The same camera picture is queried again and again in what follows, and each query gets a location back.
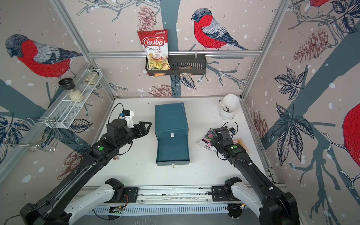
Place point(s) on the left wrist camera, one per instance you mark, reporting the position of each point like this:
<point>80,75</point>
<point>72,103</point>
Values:
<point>128,115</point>

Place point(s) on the black wall basket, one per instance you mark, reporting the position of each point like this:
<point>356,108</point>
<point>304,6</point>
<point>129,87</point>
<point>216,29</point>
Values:
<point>190,63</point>

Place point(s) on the wire hook rack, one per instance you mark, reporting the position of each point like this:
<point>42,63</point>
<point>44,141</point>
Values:
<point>31,134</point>

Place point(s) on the small glass jar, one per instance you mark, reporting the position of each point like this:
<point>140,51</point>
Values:
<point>92,78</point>

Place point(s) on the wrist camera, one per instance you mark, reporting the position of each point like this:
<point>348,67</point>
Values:
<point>128,115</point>
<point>232,131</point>

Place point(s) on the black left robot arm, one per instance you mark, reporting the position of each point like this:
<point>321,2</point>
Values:
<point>58,207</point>

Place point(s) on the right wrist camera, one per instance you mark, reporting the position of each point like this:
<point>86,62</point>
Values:
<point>232,131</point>

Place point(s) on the red cassava chips bag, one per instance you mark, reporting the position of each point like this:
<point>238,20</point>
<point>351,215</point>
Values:
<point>155,45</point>

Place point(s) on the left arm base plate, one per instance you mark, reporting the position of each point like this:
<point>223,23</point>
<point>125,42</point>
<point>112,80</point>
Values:
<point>125,195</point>

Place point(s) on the black lid spice jar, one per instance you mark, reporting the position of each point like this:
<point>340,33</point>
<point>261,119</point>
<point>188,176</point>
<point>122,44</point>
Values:
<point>73,93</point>

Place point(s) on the white wire wall shelf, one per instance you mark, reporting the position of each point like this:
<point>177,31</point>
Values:
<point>66,111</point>

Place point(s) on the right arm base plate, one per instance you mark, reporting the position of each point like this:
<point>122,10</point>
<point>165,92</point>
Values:
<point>222,194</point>

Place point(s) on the teal drawer cabinet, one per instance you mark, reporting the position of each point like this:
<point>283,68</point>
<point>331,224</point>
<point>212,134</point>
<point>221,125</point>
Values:
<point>170,120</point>

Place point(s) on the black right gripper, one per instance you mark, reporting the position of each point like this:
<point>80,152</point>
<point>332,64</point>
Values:
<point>215,138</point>

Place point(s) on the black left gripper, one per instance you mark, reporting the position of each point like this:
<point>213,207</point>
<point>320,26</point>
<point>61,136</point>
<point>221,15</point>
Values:
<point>145,131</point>

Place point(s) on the chrysanthemum seed bag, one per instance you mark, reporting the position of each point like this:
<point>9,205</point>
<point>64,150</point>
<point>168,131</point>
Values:
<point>206,140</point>

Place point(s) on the orange seed bag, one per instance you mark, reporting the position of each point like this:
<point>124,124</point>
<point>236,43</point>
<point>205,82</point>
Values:
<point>242,143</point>

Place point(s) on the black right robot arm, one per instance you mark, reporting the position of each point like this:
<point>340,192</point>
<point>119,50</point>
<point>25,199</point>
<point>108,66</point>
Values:
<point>271,205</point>

